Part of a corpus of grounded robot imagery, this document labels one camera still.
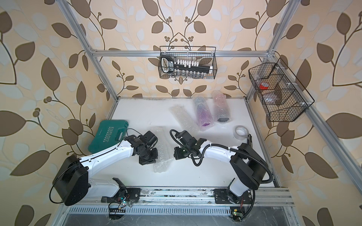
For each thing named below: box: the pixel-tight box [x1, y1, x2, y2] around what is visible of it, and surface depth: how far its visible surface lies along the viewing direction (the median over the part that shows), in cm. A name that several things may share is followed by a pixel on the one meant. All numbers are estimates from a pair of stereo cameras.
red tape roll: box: [259, 81, 269, 90], surface depth 83 cm
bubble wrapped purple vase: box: [192, 95, 214, 132], surface depth 101 cm
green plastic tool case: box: [88, 120, 129, 154], surface depth 96 cm
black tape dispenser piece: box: [246, 133, 253, 148], surface depth 98 cm
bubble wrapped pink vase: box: [212, 89, 231, 124], surface depth 106 cm
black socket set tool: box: [160, 55, 214, 78], surface depth 86 cm
